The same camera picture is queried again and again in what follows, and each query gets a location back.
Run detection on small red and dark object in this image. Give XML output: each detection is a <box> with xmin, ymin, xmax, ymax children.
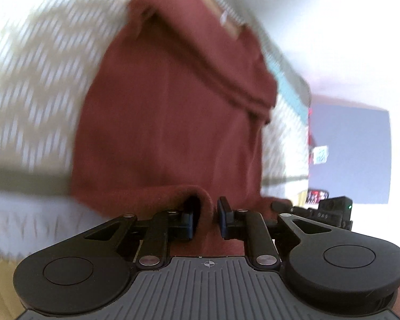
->
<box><xmin>307</xmin><ymin>189</ymin><xmax>330</xmax><ymax>205</ymax></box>

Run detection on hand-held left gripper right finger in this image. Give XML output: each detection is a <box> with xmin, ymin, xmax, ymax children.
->
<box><xmin>217</xmin><ymin>197</ymin><xmax>334</xmax><ymax>271</ymax></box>

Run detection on small wall sticker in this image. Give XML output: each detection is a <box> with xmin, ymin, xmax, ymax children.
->
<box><xmin>311</xmin><ymin>145</ymin><xmax>329</xmax><ymax>165</ymax></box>

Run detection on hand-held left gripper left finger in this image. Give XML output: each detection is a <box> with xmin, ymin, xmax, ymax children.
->
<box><xmin>83</xmin><ymin>203</ymin><xmax>201</xmax><ymax>270</ymax></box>

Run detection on dark red knit sweater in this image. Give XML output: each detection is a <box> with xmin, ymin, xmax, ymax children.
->
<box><xmin>70</xmin><ymin>0</ymin><xmax>279</xmax><ymax>257</ymax></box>

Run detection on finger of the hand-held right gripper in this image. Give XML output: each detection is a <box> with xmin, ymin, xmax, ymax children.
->
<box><xmin>271</xmin><ymin>199</ymin><xmax>296</xmax><ymax>213</ymax></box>

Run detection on patterned beige bed sheet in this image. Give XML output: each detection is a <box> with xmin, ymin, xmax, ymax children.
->
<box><xmin>0</xmin><ymin>0</ymin><xmax>313</xmax><ymax>320</ymax></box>

